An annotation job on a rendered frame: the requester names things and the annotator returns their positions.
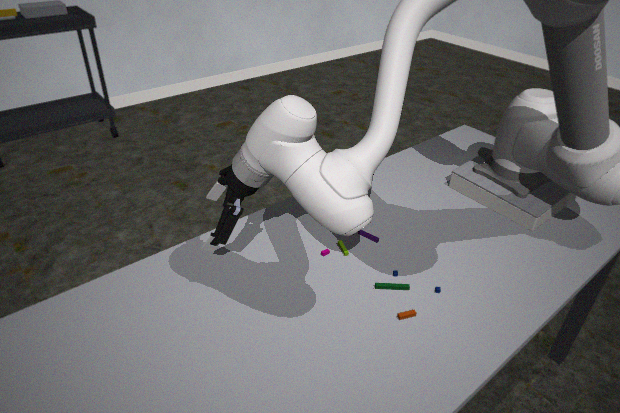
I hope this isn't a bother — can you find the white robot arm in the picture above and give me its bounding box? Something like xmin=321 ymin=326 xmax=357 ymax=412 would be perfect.
xmin=232 ymin=0 xmax=620 ymax=236

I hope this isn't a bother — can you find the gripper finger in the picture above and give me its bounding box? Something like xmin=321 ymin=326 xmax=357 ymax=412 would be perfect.
xmin=202 ymin=188 xmax=244 ymax=252
xmin=206 ymin=165 xmax=232 ymax=201

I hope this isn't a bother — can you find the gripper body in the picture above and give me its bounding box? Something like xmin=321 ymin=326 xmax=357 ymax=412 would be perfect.
xmin=226 ymin=166 xmax=259 ymax=204

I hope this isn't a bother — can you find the purple rod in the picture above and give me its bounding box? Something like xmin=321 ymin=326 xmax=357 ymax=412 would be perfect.
xmin=358 ymin=230 xmax=379 ymax=243

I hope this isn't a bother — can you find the orange rod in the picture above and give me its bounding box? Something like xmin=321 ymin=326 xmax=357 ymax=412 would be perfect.
xmin=397 ymin=310 xmax=416 ymax=320

